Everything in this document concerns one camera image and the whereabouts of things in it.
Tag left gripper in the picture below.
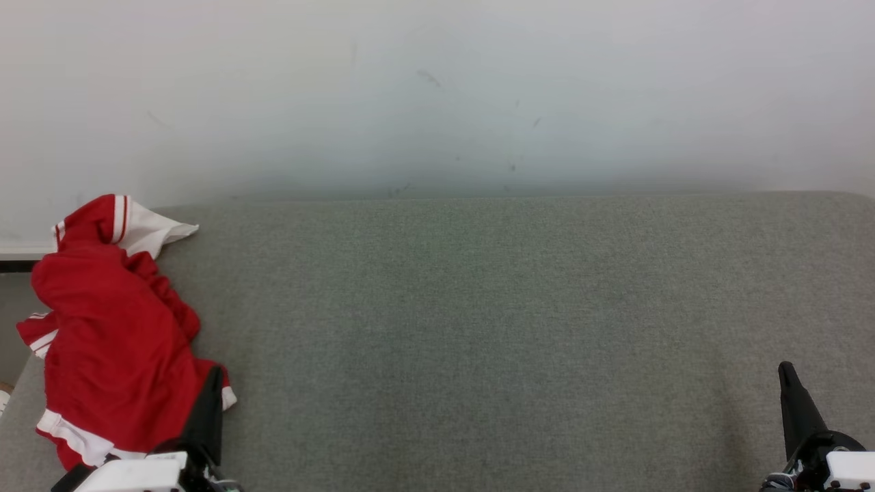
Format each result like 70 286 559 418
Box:
51 365 241 492

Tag red basketball jersey number 23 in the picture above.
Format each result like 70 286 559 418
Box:
16 194 200 361

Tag red shorts with white stripe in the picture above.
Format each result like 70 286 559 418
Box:
31 246 238 472

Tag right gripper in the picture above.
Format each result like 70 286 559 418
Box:
761 361 875 492

